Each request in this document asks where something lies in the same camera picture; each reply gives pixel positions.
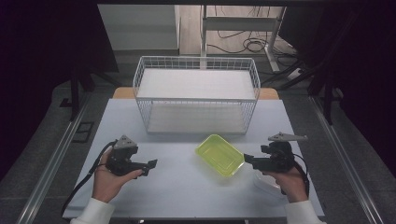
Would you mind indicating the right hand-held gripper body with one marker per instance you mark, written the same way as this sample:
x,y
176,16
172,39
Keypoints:
x,y
280,157

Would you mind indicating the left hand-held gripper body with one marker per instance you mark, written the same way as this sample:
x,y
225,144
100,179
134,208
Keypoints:
x,y
122,158

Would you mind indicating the white lidded plastic container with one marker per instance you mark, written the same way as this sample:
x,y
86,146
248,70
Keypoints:
x,y
264,184

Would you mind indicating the yellow-green plastic tray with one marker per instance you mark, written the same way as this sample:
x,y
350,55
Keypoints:
x,y
220,155

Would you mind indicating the person's left hand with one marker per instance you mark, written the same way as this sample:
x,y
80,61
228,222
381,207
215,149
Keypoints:
x,y
109,183

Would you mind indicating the person's right hand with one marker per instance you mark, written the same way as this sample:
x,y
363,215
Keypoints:
x,y
288,185

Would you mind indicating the black metal stand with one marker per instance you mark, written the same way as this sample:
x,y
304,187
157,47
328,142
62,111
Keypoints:
x,y
327,93
74,93

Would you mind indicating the white power strip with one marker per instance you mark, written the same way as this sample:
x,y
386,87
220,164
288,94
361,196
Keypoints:
x,y
295,74

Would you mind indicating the black floor bracket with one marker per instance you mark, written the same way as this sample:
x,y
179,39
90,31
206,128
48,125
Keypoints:
x,y
83,132

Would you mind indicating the metal floor rail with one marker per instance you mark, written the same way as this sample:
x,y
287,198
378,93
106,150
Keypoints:
x,y
49,165
345,161

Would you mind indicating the white metal desk frame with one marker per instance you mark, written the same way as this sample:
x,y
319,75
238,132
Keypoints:
x,y
239,23

